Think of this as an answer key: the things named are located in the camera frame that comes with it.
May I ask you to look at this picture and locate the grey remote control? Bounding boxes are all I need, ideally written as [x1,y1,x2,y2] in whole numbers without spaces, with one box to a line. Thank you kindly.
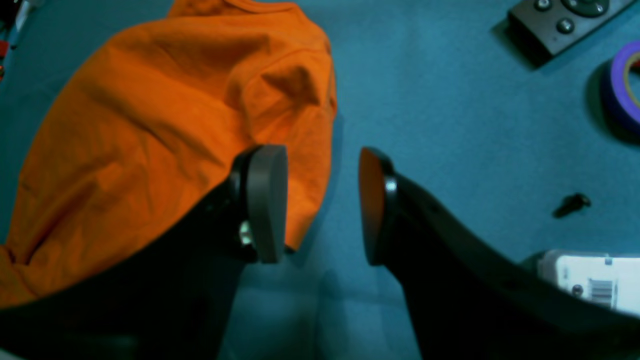
[507,0,636,59]

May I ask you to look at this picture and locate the purple tape roll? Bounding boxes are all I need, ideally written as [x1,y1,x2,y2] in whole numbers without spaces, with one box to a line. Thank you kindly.
[599,40,640,137]

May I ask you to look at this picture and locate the white box with barcode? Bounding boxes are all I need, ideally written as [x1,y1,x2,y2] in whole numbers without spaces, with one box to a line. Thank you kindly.
[536,249,640,318]

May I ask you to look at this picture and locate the black screw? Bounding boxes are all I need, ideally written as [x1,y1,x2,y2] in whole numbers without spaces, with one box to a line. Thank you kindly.
[553,193,592,219]

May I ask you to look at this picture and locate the orange t-shirt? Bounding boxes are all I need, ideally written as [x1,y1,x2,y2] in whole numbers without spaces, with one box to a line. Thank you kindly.
[0,0,338,309]

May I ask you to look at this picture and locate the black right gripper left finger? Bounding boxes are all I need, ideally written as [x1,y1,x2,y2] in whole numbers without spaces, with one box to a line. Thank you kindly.
[1,145,288,360]

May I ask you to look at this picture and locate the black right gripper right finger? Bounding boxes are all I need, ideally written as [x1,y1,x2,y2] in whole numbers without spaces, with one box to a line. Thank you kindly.
[358,146,639,360]

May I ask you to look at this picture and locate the blue table cloth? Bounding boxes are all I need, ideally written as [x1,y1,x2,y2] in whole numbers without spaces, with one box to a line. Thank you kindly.
[0,0,640,360]

